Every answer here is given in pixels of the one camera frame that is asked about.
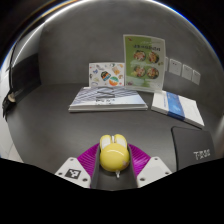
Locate yellow computer mouse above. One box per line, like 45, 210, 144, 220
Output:
99, 133, 131, 179

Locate grey striped book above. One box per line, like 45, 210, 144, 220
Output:
68, 86, 149, 113

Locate black mouse pad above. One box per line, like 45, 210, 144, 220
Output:
171, 126, 216, 172

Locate colourful sticker card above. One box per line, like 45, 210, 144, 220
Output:
88, 62, 126, 89

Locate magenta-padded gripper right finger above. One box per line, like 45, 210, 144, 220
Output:
127, 143, 173, 189

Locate white book with blue band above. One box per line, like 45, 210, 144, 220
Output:
150, 90, 206, 129

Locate green food poster stand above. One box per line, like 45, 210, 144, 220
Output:
122, 34, 167, 94

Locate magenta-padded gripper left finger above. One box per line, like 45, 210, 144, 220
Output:
54, 143, 102, 190

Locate black flat panel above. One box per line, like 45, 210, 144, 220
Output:
3, 53, 43, 118

